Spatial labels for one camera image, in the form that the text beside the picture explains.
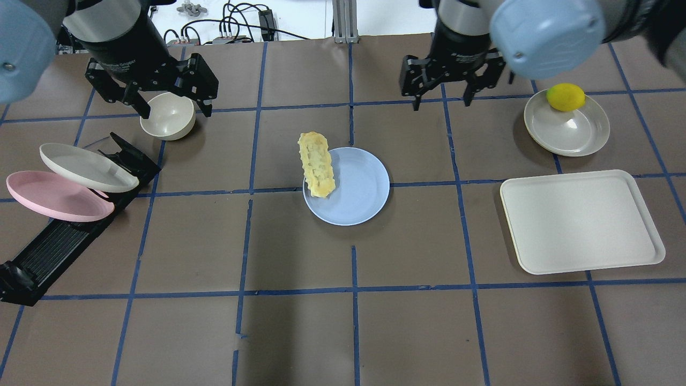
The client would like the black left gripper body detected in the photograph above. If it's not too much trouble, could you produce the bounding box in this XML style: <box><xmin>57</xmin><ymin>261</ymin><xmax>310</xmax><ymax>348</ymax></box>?
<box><xmin>84</xmin><ymin>21</ymin><xmax>177</xmax><ymax>91</ymax></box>

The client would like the beige bowl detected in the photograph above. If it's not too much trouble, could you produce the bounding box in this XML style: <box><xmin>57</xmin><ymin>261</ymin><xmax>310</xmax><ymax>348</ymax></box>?
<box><xmin>139</xmin><ymin>92</ymin><xmax>196</xmax><ymax>141</ymax></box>

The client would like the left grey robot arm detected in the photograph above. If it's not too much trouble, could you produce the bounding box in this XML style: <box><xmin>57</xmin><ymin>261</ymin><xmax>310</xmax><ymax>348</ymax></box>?
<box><xmin>1</xmin><ymin>1</ymin><xmax>219</xmax><ymax>119</ymax></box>

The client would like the blue plate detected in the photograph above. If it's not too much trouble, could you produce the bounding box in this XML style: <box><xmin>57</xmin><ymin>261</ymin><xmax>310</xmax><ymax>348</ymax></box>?
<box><xmin>302</xmin><ymin>147</ymin><xmax>390</xmax><ymax>226</ymax></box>

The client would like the white shallow dish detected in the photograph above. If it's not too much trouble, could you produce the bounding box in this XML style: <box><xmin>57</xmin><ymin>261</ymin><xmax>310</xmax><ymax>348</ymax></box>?
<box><xmin>523</xmin><ymin>90</ymin><xmax>610</xmax><ymax>157</ymax></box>

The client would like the twisted yellow bread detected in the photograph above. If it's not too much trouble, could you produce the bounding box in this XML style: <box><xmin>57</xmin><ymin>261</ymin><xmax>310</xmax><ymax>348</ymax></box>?
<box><xmin>298</xmin><ymin>131</ymin><xmax>336</xmax><ymax>198</ymax></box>

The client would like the aluminium frame post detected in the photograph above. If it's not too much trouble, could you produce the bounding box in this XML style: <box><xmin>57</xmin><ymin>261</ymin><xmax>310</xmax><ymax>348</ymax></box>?
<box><xmin>331</xmin><ymin>0</ymin><xmax>360</xmax><ymax>44</ymax></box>

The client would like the black plate rack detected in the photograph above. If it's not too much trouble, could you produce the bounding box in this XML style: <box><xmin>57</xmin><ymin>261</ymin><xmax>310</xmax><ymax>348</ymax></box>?
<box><xmin>1</xmin><ymin>133</ymin><xmax>161</xmax><ymax>306</ymax></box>

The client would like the white rectangular tray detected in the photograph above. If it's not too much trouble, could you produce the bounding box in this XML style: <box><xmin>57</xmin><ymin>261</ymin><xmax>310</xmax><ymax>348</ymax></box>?
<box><xmin>499</xmin><ymin>169</ymin><xmax>666</xmax><ymax>274</ymax></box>

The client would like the yellow lemon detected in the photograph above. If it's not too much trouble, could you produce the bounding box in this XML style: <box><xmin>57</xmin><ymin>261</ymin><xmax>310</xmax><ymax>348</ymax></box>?
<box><xmin>546</xmin><ymin>83</ymin><xmax>586</xmax><ymax>112</ymax></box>

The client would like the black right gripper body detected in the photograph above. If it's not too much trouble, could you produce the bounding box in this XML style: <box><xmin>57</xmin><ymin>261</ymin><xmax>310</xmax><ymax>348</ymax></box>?
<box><xmin>422</xmin><ymin>24</ymin><xmax>491</xmax><ymax>86</ymax></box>

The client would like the black cables bundle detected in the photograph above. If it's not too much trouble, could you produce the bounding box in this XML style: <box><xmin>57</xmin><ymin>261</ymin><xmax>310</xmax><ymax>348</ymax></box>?
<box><xmin>163</xmin><ymin>0</ymin><xmax>311</xmax><ymax>48</ymax></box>

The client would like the pink plate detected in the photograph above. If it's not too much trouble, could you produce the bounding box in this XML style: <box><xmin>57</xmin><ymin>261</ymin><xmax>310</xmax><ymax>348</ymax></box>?
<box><xmin>5</xmin><ymin>170</ymin><xmax>115</xmax><ymax>222</ymax></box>

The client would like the beige plate in rack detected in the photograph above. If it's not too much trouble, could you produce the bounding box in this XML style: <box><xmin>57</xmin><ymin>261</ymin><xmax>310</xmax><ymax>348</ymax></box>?
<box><xmin>39</xmin><ymin>143</ymin><xmax>139</xmax><ymax>193</ymax></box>

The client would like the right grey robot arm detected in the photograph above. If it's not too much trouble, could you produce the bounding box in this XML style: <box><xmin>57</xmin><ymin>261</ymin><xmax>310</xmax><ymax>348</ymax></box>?
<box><xmin>399</xmin><ymin>1</ymin><xmax>685</xmax><ymax>110</ymax></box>

